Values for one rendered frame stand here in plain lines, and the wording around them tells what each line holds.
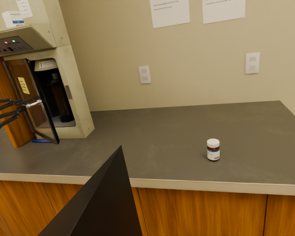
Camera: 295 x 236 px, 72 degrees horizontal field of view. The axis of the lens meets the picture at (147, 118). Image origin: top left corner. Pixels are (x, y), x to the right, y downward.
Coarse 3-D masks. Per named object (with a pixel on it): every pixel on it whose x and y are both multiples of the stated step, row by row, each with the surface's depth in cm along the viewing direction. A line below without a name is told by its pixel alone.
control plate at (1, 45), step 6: (18, 36) 84; (0, 42) 88; (12, 42) 87; (18, 42) 87; (24, 42) 87; (0, 48) 92; (6, 48) 91; (12, 48) 91; (18, 48) 91; (24, 48) 91; (30, 48) 90
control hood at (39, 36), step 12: (24, 24) 79; (36, 24) 80; (48, 24) 87; (0, 36) 84; (12, 36) 84; (24, 36) 83; (36, 36) 83; (48, 36) 87; (36, 48) 90; (48, 48) 90
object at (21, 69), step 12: (12, 60) 91; (24, 60) 82; (12, 72) 97; (24, 72) 87; (36, 84) 84; (24, 96) 100; (36, 96) 89; (36, 108) 95; (36, 120) 103; (48, 120) 91; (36, 132) 111; (48, 132) 98
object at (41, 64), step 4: (36, 60) 101; (40, 60) 100; (44, 60) 100; (48, 60) 100; (52, 60) 100; (36, 64) 101; (40, 64) 100; (44, 64) 100; (48, 64) 100; (52, 64) 100; (56, 64) 101; (36, 68) 101; (40, 68) 100; (44, 68) 100; (48, 68) 100; (52, 68) 100
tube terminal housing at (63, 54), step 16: (0, 0) 89; (32, 0) 85; (48, 0) 87; (0, 16) 92; (48, 16) 87; (64, 32) 97; (64, 48) 96; (64, 64) 96; (64, 80) 98; (80, 80) 107; (80, 96) 107; (80, 112) 106; (64, 128) 110; (80, 128) 108
